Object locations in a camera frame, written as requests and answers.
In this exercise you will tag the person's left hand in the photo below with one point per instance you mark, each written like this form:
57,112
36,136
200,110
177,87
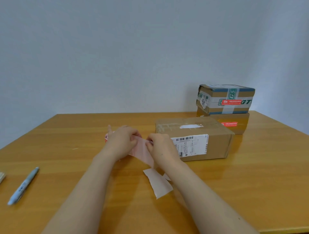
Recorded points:
118,144

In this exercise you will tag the person's right hand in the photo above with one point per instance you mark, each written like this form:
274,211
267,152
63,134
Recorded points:
161,149

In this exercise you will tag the wide cardboard box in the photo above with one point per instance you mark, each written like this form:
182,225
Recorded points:
217,144

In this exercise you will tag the box with green GT tape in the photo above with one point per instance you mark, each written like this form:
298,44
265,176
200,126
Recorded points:
212,92

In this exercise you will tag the cardboard box with torn tape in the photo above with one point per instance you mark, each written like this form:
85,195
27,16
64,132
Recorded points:
242,123

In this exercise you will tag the person's right forearm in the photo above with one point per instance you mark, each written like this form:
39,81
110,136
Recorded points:
207,205

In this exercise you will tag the person's left forearm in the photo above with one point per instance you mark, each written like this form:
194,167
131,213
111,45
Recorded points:
77,197

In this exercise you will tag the light blue pen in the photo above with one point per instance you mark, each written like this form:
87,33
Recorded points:
23,186

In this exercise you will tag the white notepad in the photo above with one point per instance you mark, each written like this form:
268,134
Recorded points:
2,178

